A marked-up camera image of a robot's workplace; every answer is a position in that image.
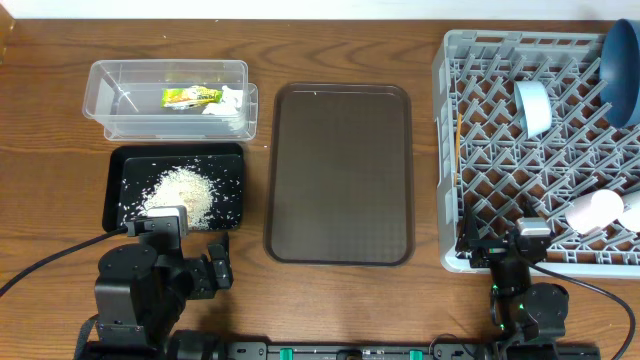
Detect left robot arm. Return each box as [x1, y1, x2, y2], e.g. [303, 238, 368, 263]
[74, 233, 233, 360]

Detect pink cup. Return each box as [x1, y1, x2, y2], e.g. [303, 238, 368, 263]
[565, 189, 624, 235]

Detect rice pile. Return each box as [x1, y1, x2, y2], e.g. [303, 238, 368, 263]
[115, 154, 244, 231]

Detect yellow green snack wrapper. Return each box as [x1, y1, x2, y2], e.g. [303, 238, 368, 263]
[161, 85, 223, 110]

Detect white tissue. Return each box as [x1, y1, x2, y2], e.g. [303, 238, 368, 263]
[202, 86, 244, 116]

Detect black tray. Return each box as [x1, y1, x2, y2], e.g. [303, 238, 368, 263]
[102, 143, 245, 231]

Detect brown serving tray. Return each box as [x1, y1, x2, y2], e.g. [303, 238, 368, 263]
[264, 83, 415, 267]

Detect light blue bowl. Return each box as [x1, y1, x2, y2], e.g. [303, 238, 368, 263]
[514, 81, 552, 139]

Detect dark blue plate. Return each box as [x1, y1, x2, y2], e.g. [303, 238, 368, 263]
[600, 19, 639, 128]

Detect wooden chopstick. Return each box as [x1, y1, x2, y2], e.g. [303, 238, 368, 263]
[454, 112, 463, 185]

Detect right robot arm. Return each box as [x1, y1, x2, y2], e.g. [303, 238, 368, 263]
[455, 205, 569, 359]

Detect grey dishwasher rack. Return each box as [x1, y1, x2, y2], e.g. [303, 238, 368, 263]
[432, 30, 639, 279]

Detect clear plastic bin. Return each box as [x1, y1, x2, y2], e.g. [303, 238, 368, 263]
[83, 59, 258, 141]

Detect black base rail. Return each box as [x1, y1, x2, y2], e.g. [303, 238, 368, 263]
[74, 342, 601, 360]

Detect pale green cup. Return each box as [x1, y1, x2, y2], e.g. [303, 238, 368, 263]
[618, 191, 640, 233]

